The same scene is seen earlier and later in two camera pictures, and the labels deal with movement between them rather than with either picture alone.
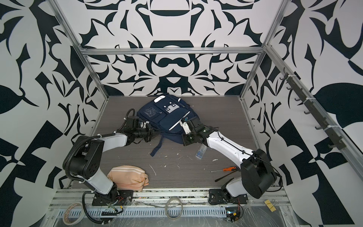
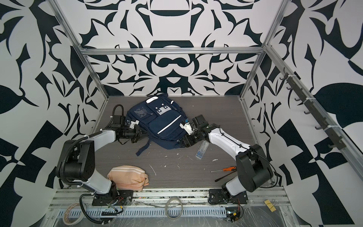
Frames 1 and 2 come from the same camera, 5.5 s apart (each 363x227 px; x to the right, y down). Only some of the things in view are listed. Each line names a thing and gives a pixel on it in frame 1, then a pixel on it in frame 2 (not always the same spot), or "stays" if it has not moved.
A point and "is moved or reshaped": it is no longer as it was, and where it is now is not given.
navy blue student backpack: (164, 114) is moved or reshaped
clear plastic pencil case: (201, 151) stays
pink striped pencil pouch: (128, 177) stays
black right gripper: (185, 138) stays
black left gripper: (151, 132) -> (138, 133)
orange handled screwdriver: (225, 170) stays
